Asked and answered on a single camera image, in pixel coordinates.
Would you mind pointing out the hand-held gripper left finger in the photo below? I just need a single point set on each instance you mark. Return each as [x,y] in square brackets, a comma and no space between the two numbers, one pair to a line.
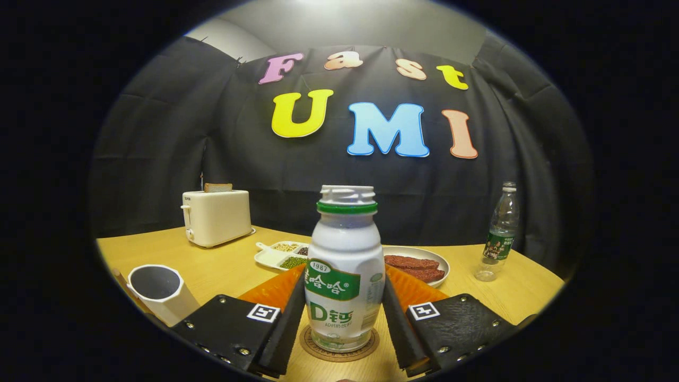
[284,334]

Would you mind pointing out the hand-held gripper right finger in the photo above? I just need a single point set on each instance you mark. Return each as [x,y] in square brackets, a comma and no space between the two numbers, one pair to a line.
[398,334]

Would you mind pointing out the round cork coaster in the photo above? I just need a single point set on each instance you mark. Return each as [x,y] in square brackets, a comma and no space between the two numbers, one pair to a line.
[339,357]

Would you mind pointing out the white juice bottle green label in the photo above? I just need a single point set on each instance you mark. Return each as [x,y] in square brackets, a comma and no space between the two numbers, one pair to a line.
[345,244]

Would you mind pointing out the clear plastic water bottle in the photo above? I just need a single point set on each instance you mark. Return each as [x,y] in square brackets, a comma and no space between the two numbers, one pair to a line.
[501,223]

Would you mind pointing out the red meat slice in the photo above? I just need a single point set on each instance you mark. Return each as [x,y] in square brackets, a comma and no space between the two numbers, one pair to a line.
[411,262]
[429,275]

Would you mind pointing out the white divided bean dish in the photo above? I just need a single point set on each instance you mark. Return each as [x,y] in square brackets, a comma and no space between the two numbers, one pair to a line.
[268,258]

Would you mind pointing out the white round plate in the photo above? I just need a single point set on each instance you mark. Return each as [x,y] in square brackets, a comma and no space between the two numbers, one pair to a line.
[416,250]

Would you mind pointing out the wooden table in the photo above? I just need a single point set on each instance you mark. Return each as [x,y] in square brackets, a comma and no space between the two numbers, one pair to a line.
[223,265]

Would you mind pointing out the cream toaster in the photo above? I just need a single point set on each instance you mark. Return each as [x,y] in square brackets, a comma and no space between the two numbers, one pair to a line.
[217,217]

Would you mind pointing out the toast slice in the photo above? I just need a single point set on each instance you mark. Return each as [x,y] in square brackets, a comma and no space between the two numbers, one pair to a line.
[218,188]

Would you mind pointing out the black backdrop cloth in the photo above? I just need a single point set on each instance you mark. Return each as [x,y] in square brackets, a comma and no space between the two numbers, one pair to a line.
[185,132]

